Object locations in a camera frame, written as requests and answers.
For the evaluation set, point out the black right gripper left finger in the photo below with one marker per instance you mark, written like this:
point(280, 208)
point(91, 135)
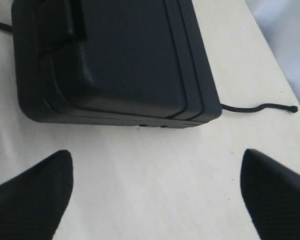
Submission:
point(33, 203)

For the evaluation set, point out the white backdrop curtain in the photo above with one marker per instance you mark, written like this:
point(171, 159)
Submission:
point(279, 22)

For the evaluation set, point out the black plastic carrying case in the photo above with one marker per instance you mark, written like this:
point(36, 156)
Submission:
point(113, 63)

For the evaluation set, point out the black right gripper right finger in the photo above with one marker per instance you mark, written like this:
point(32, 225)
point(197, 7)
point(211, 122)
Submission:
point(271, 194)

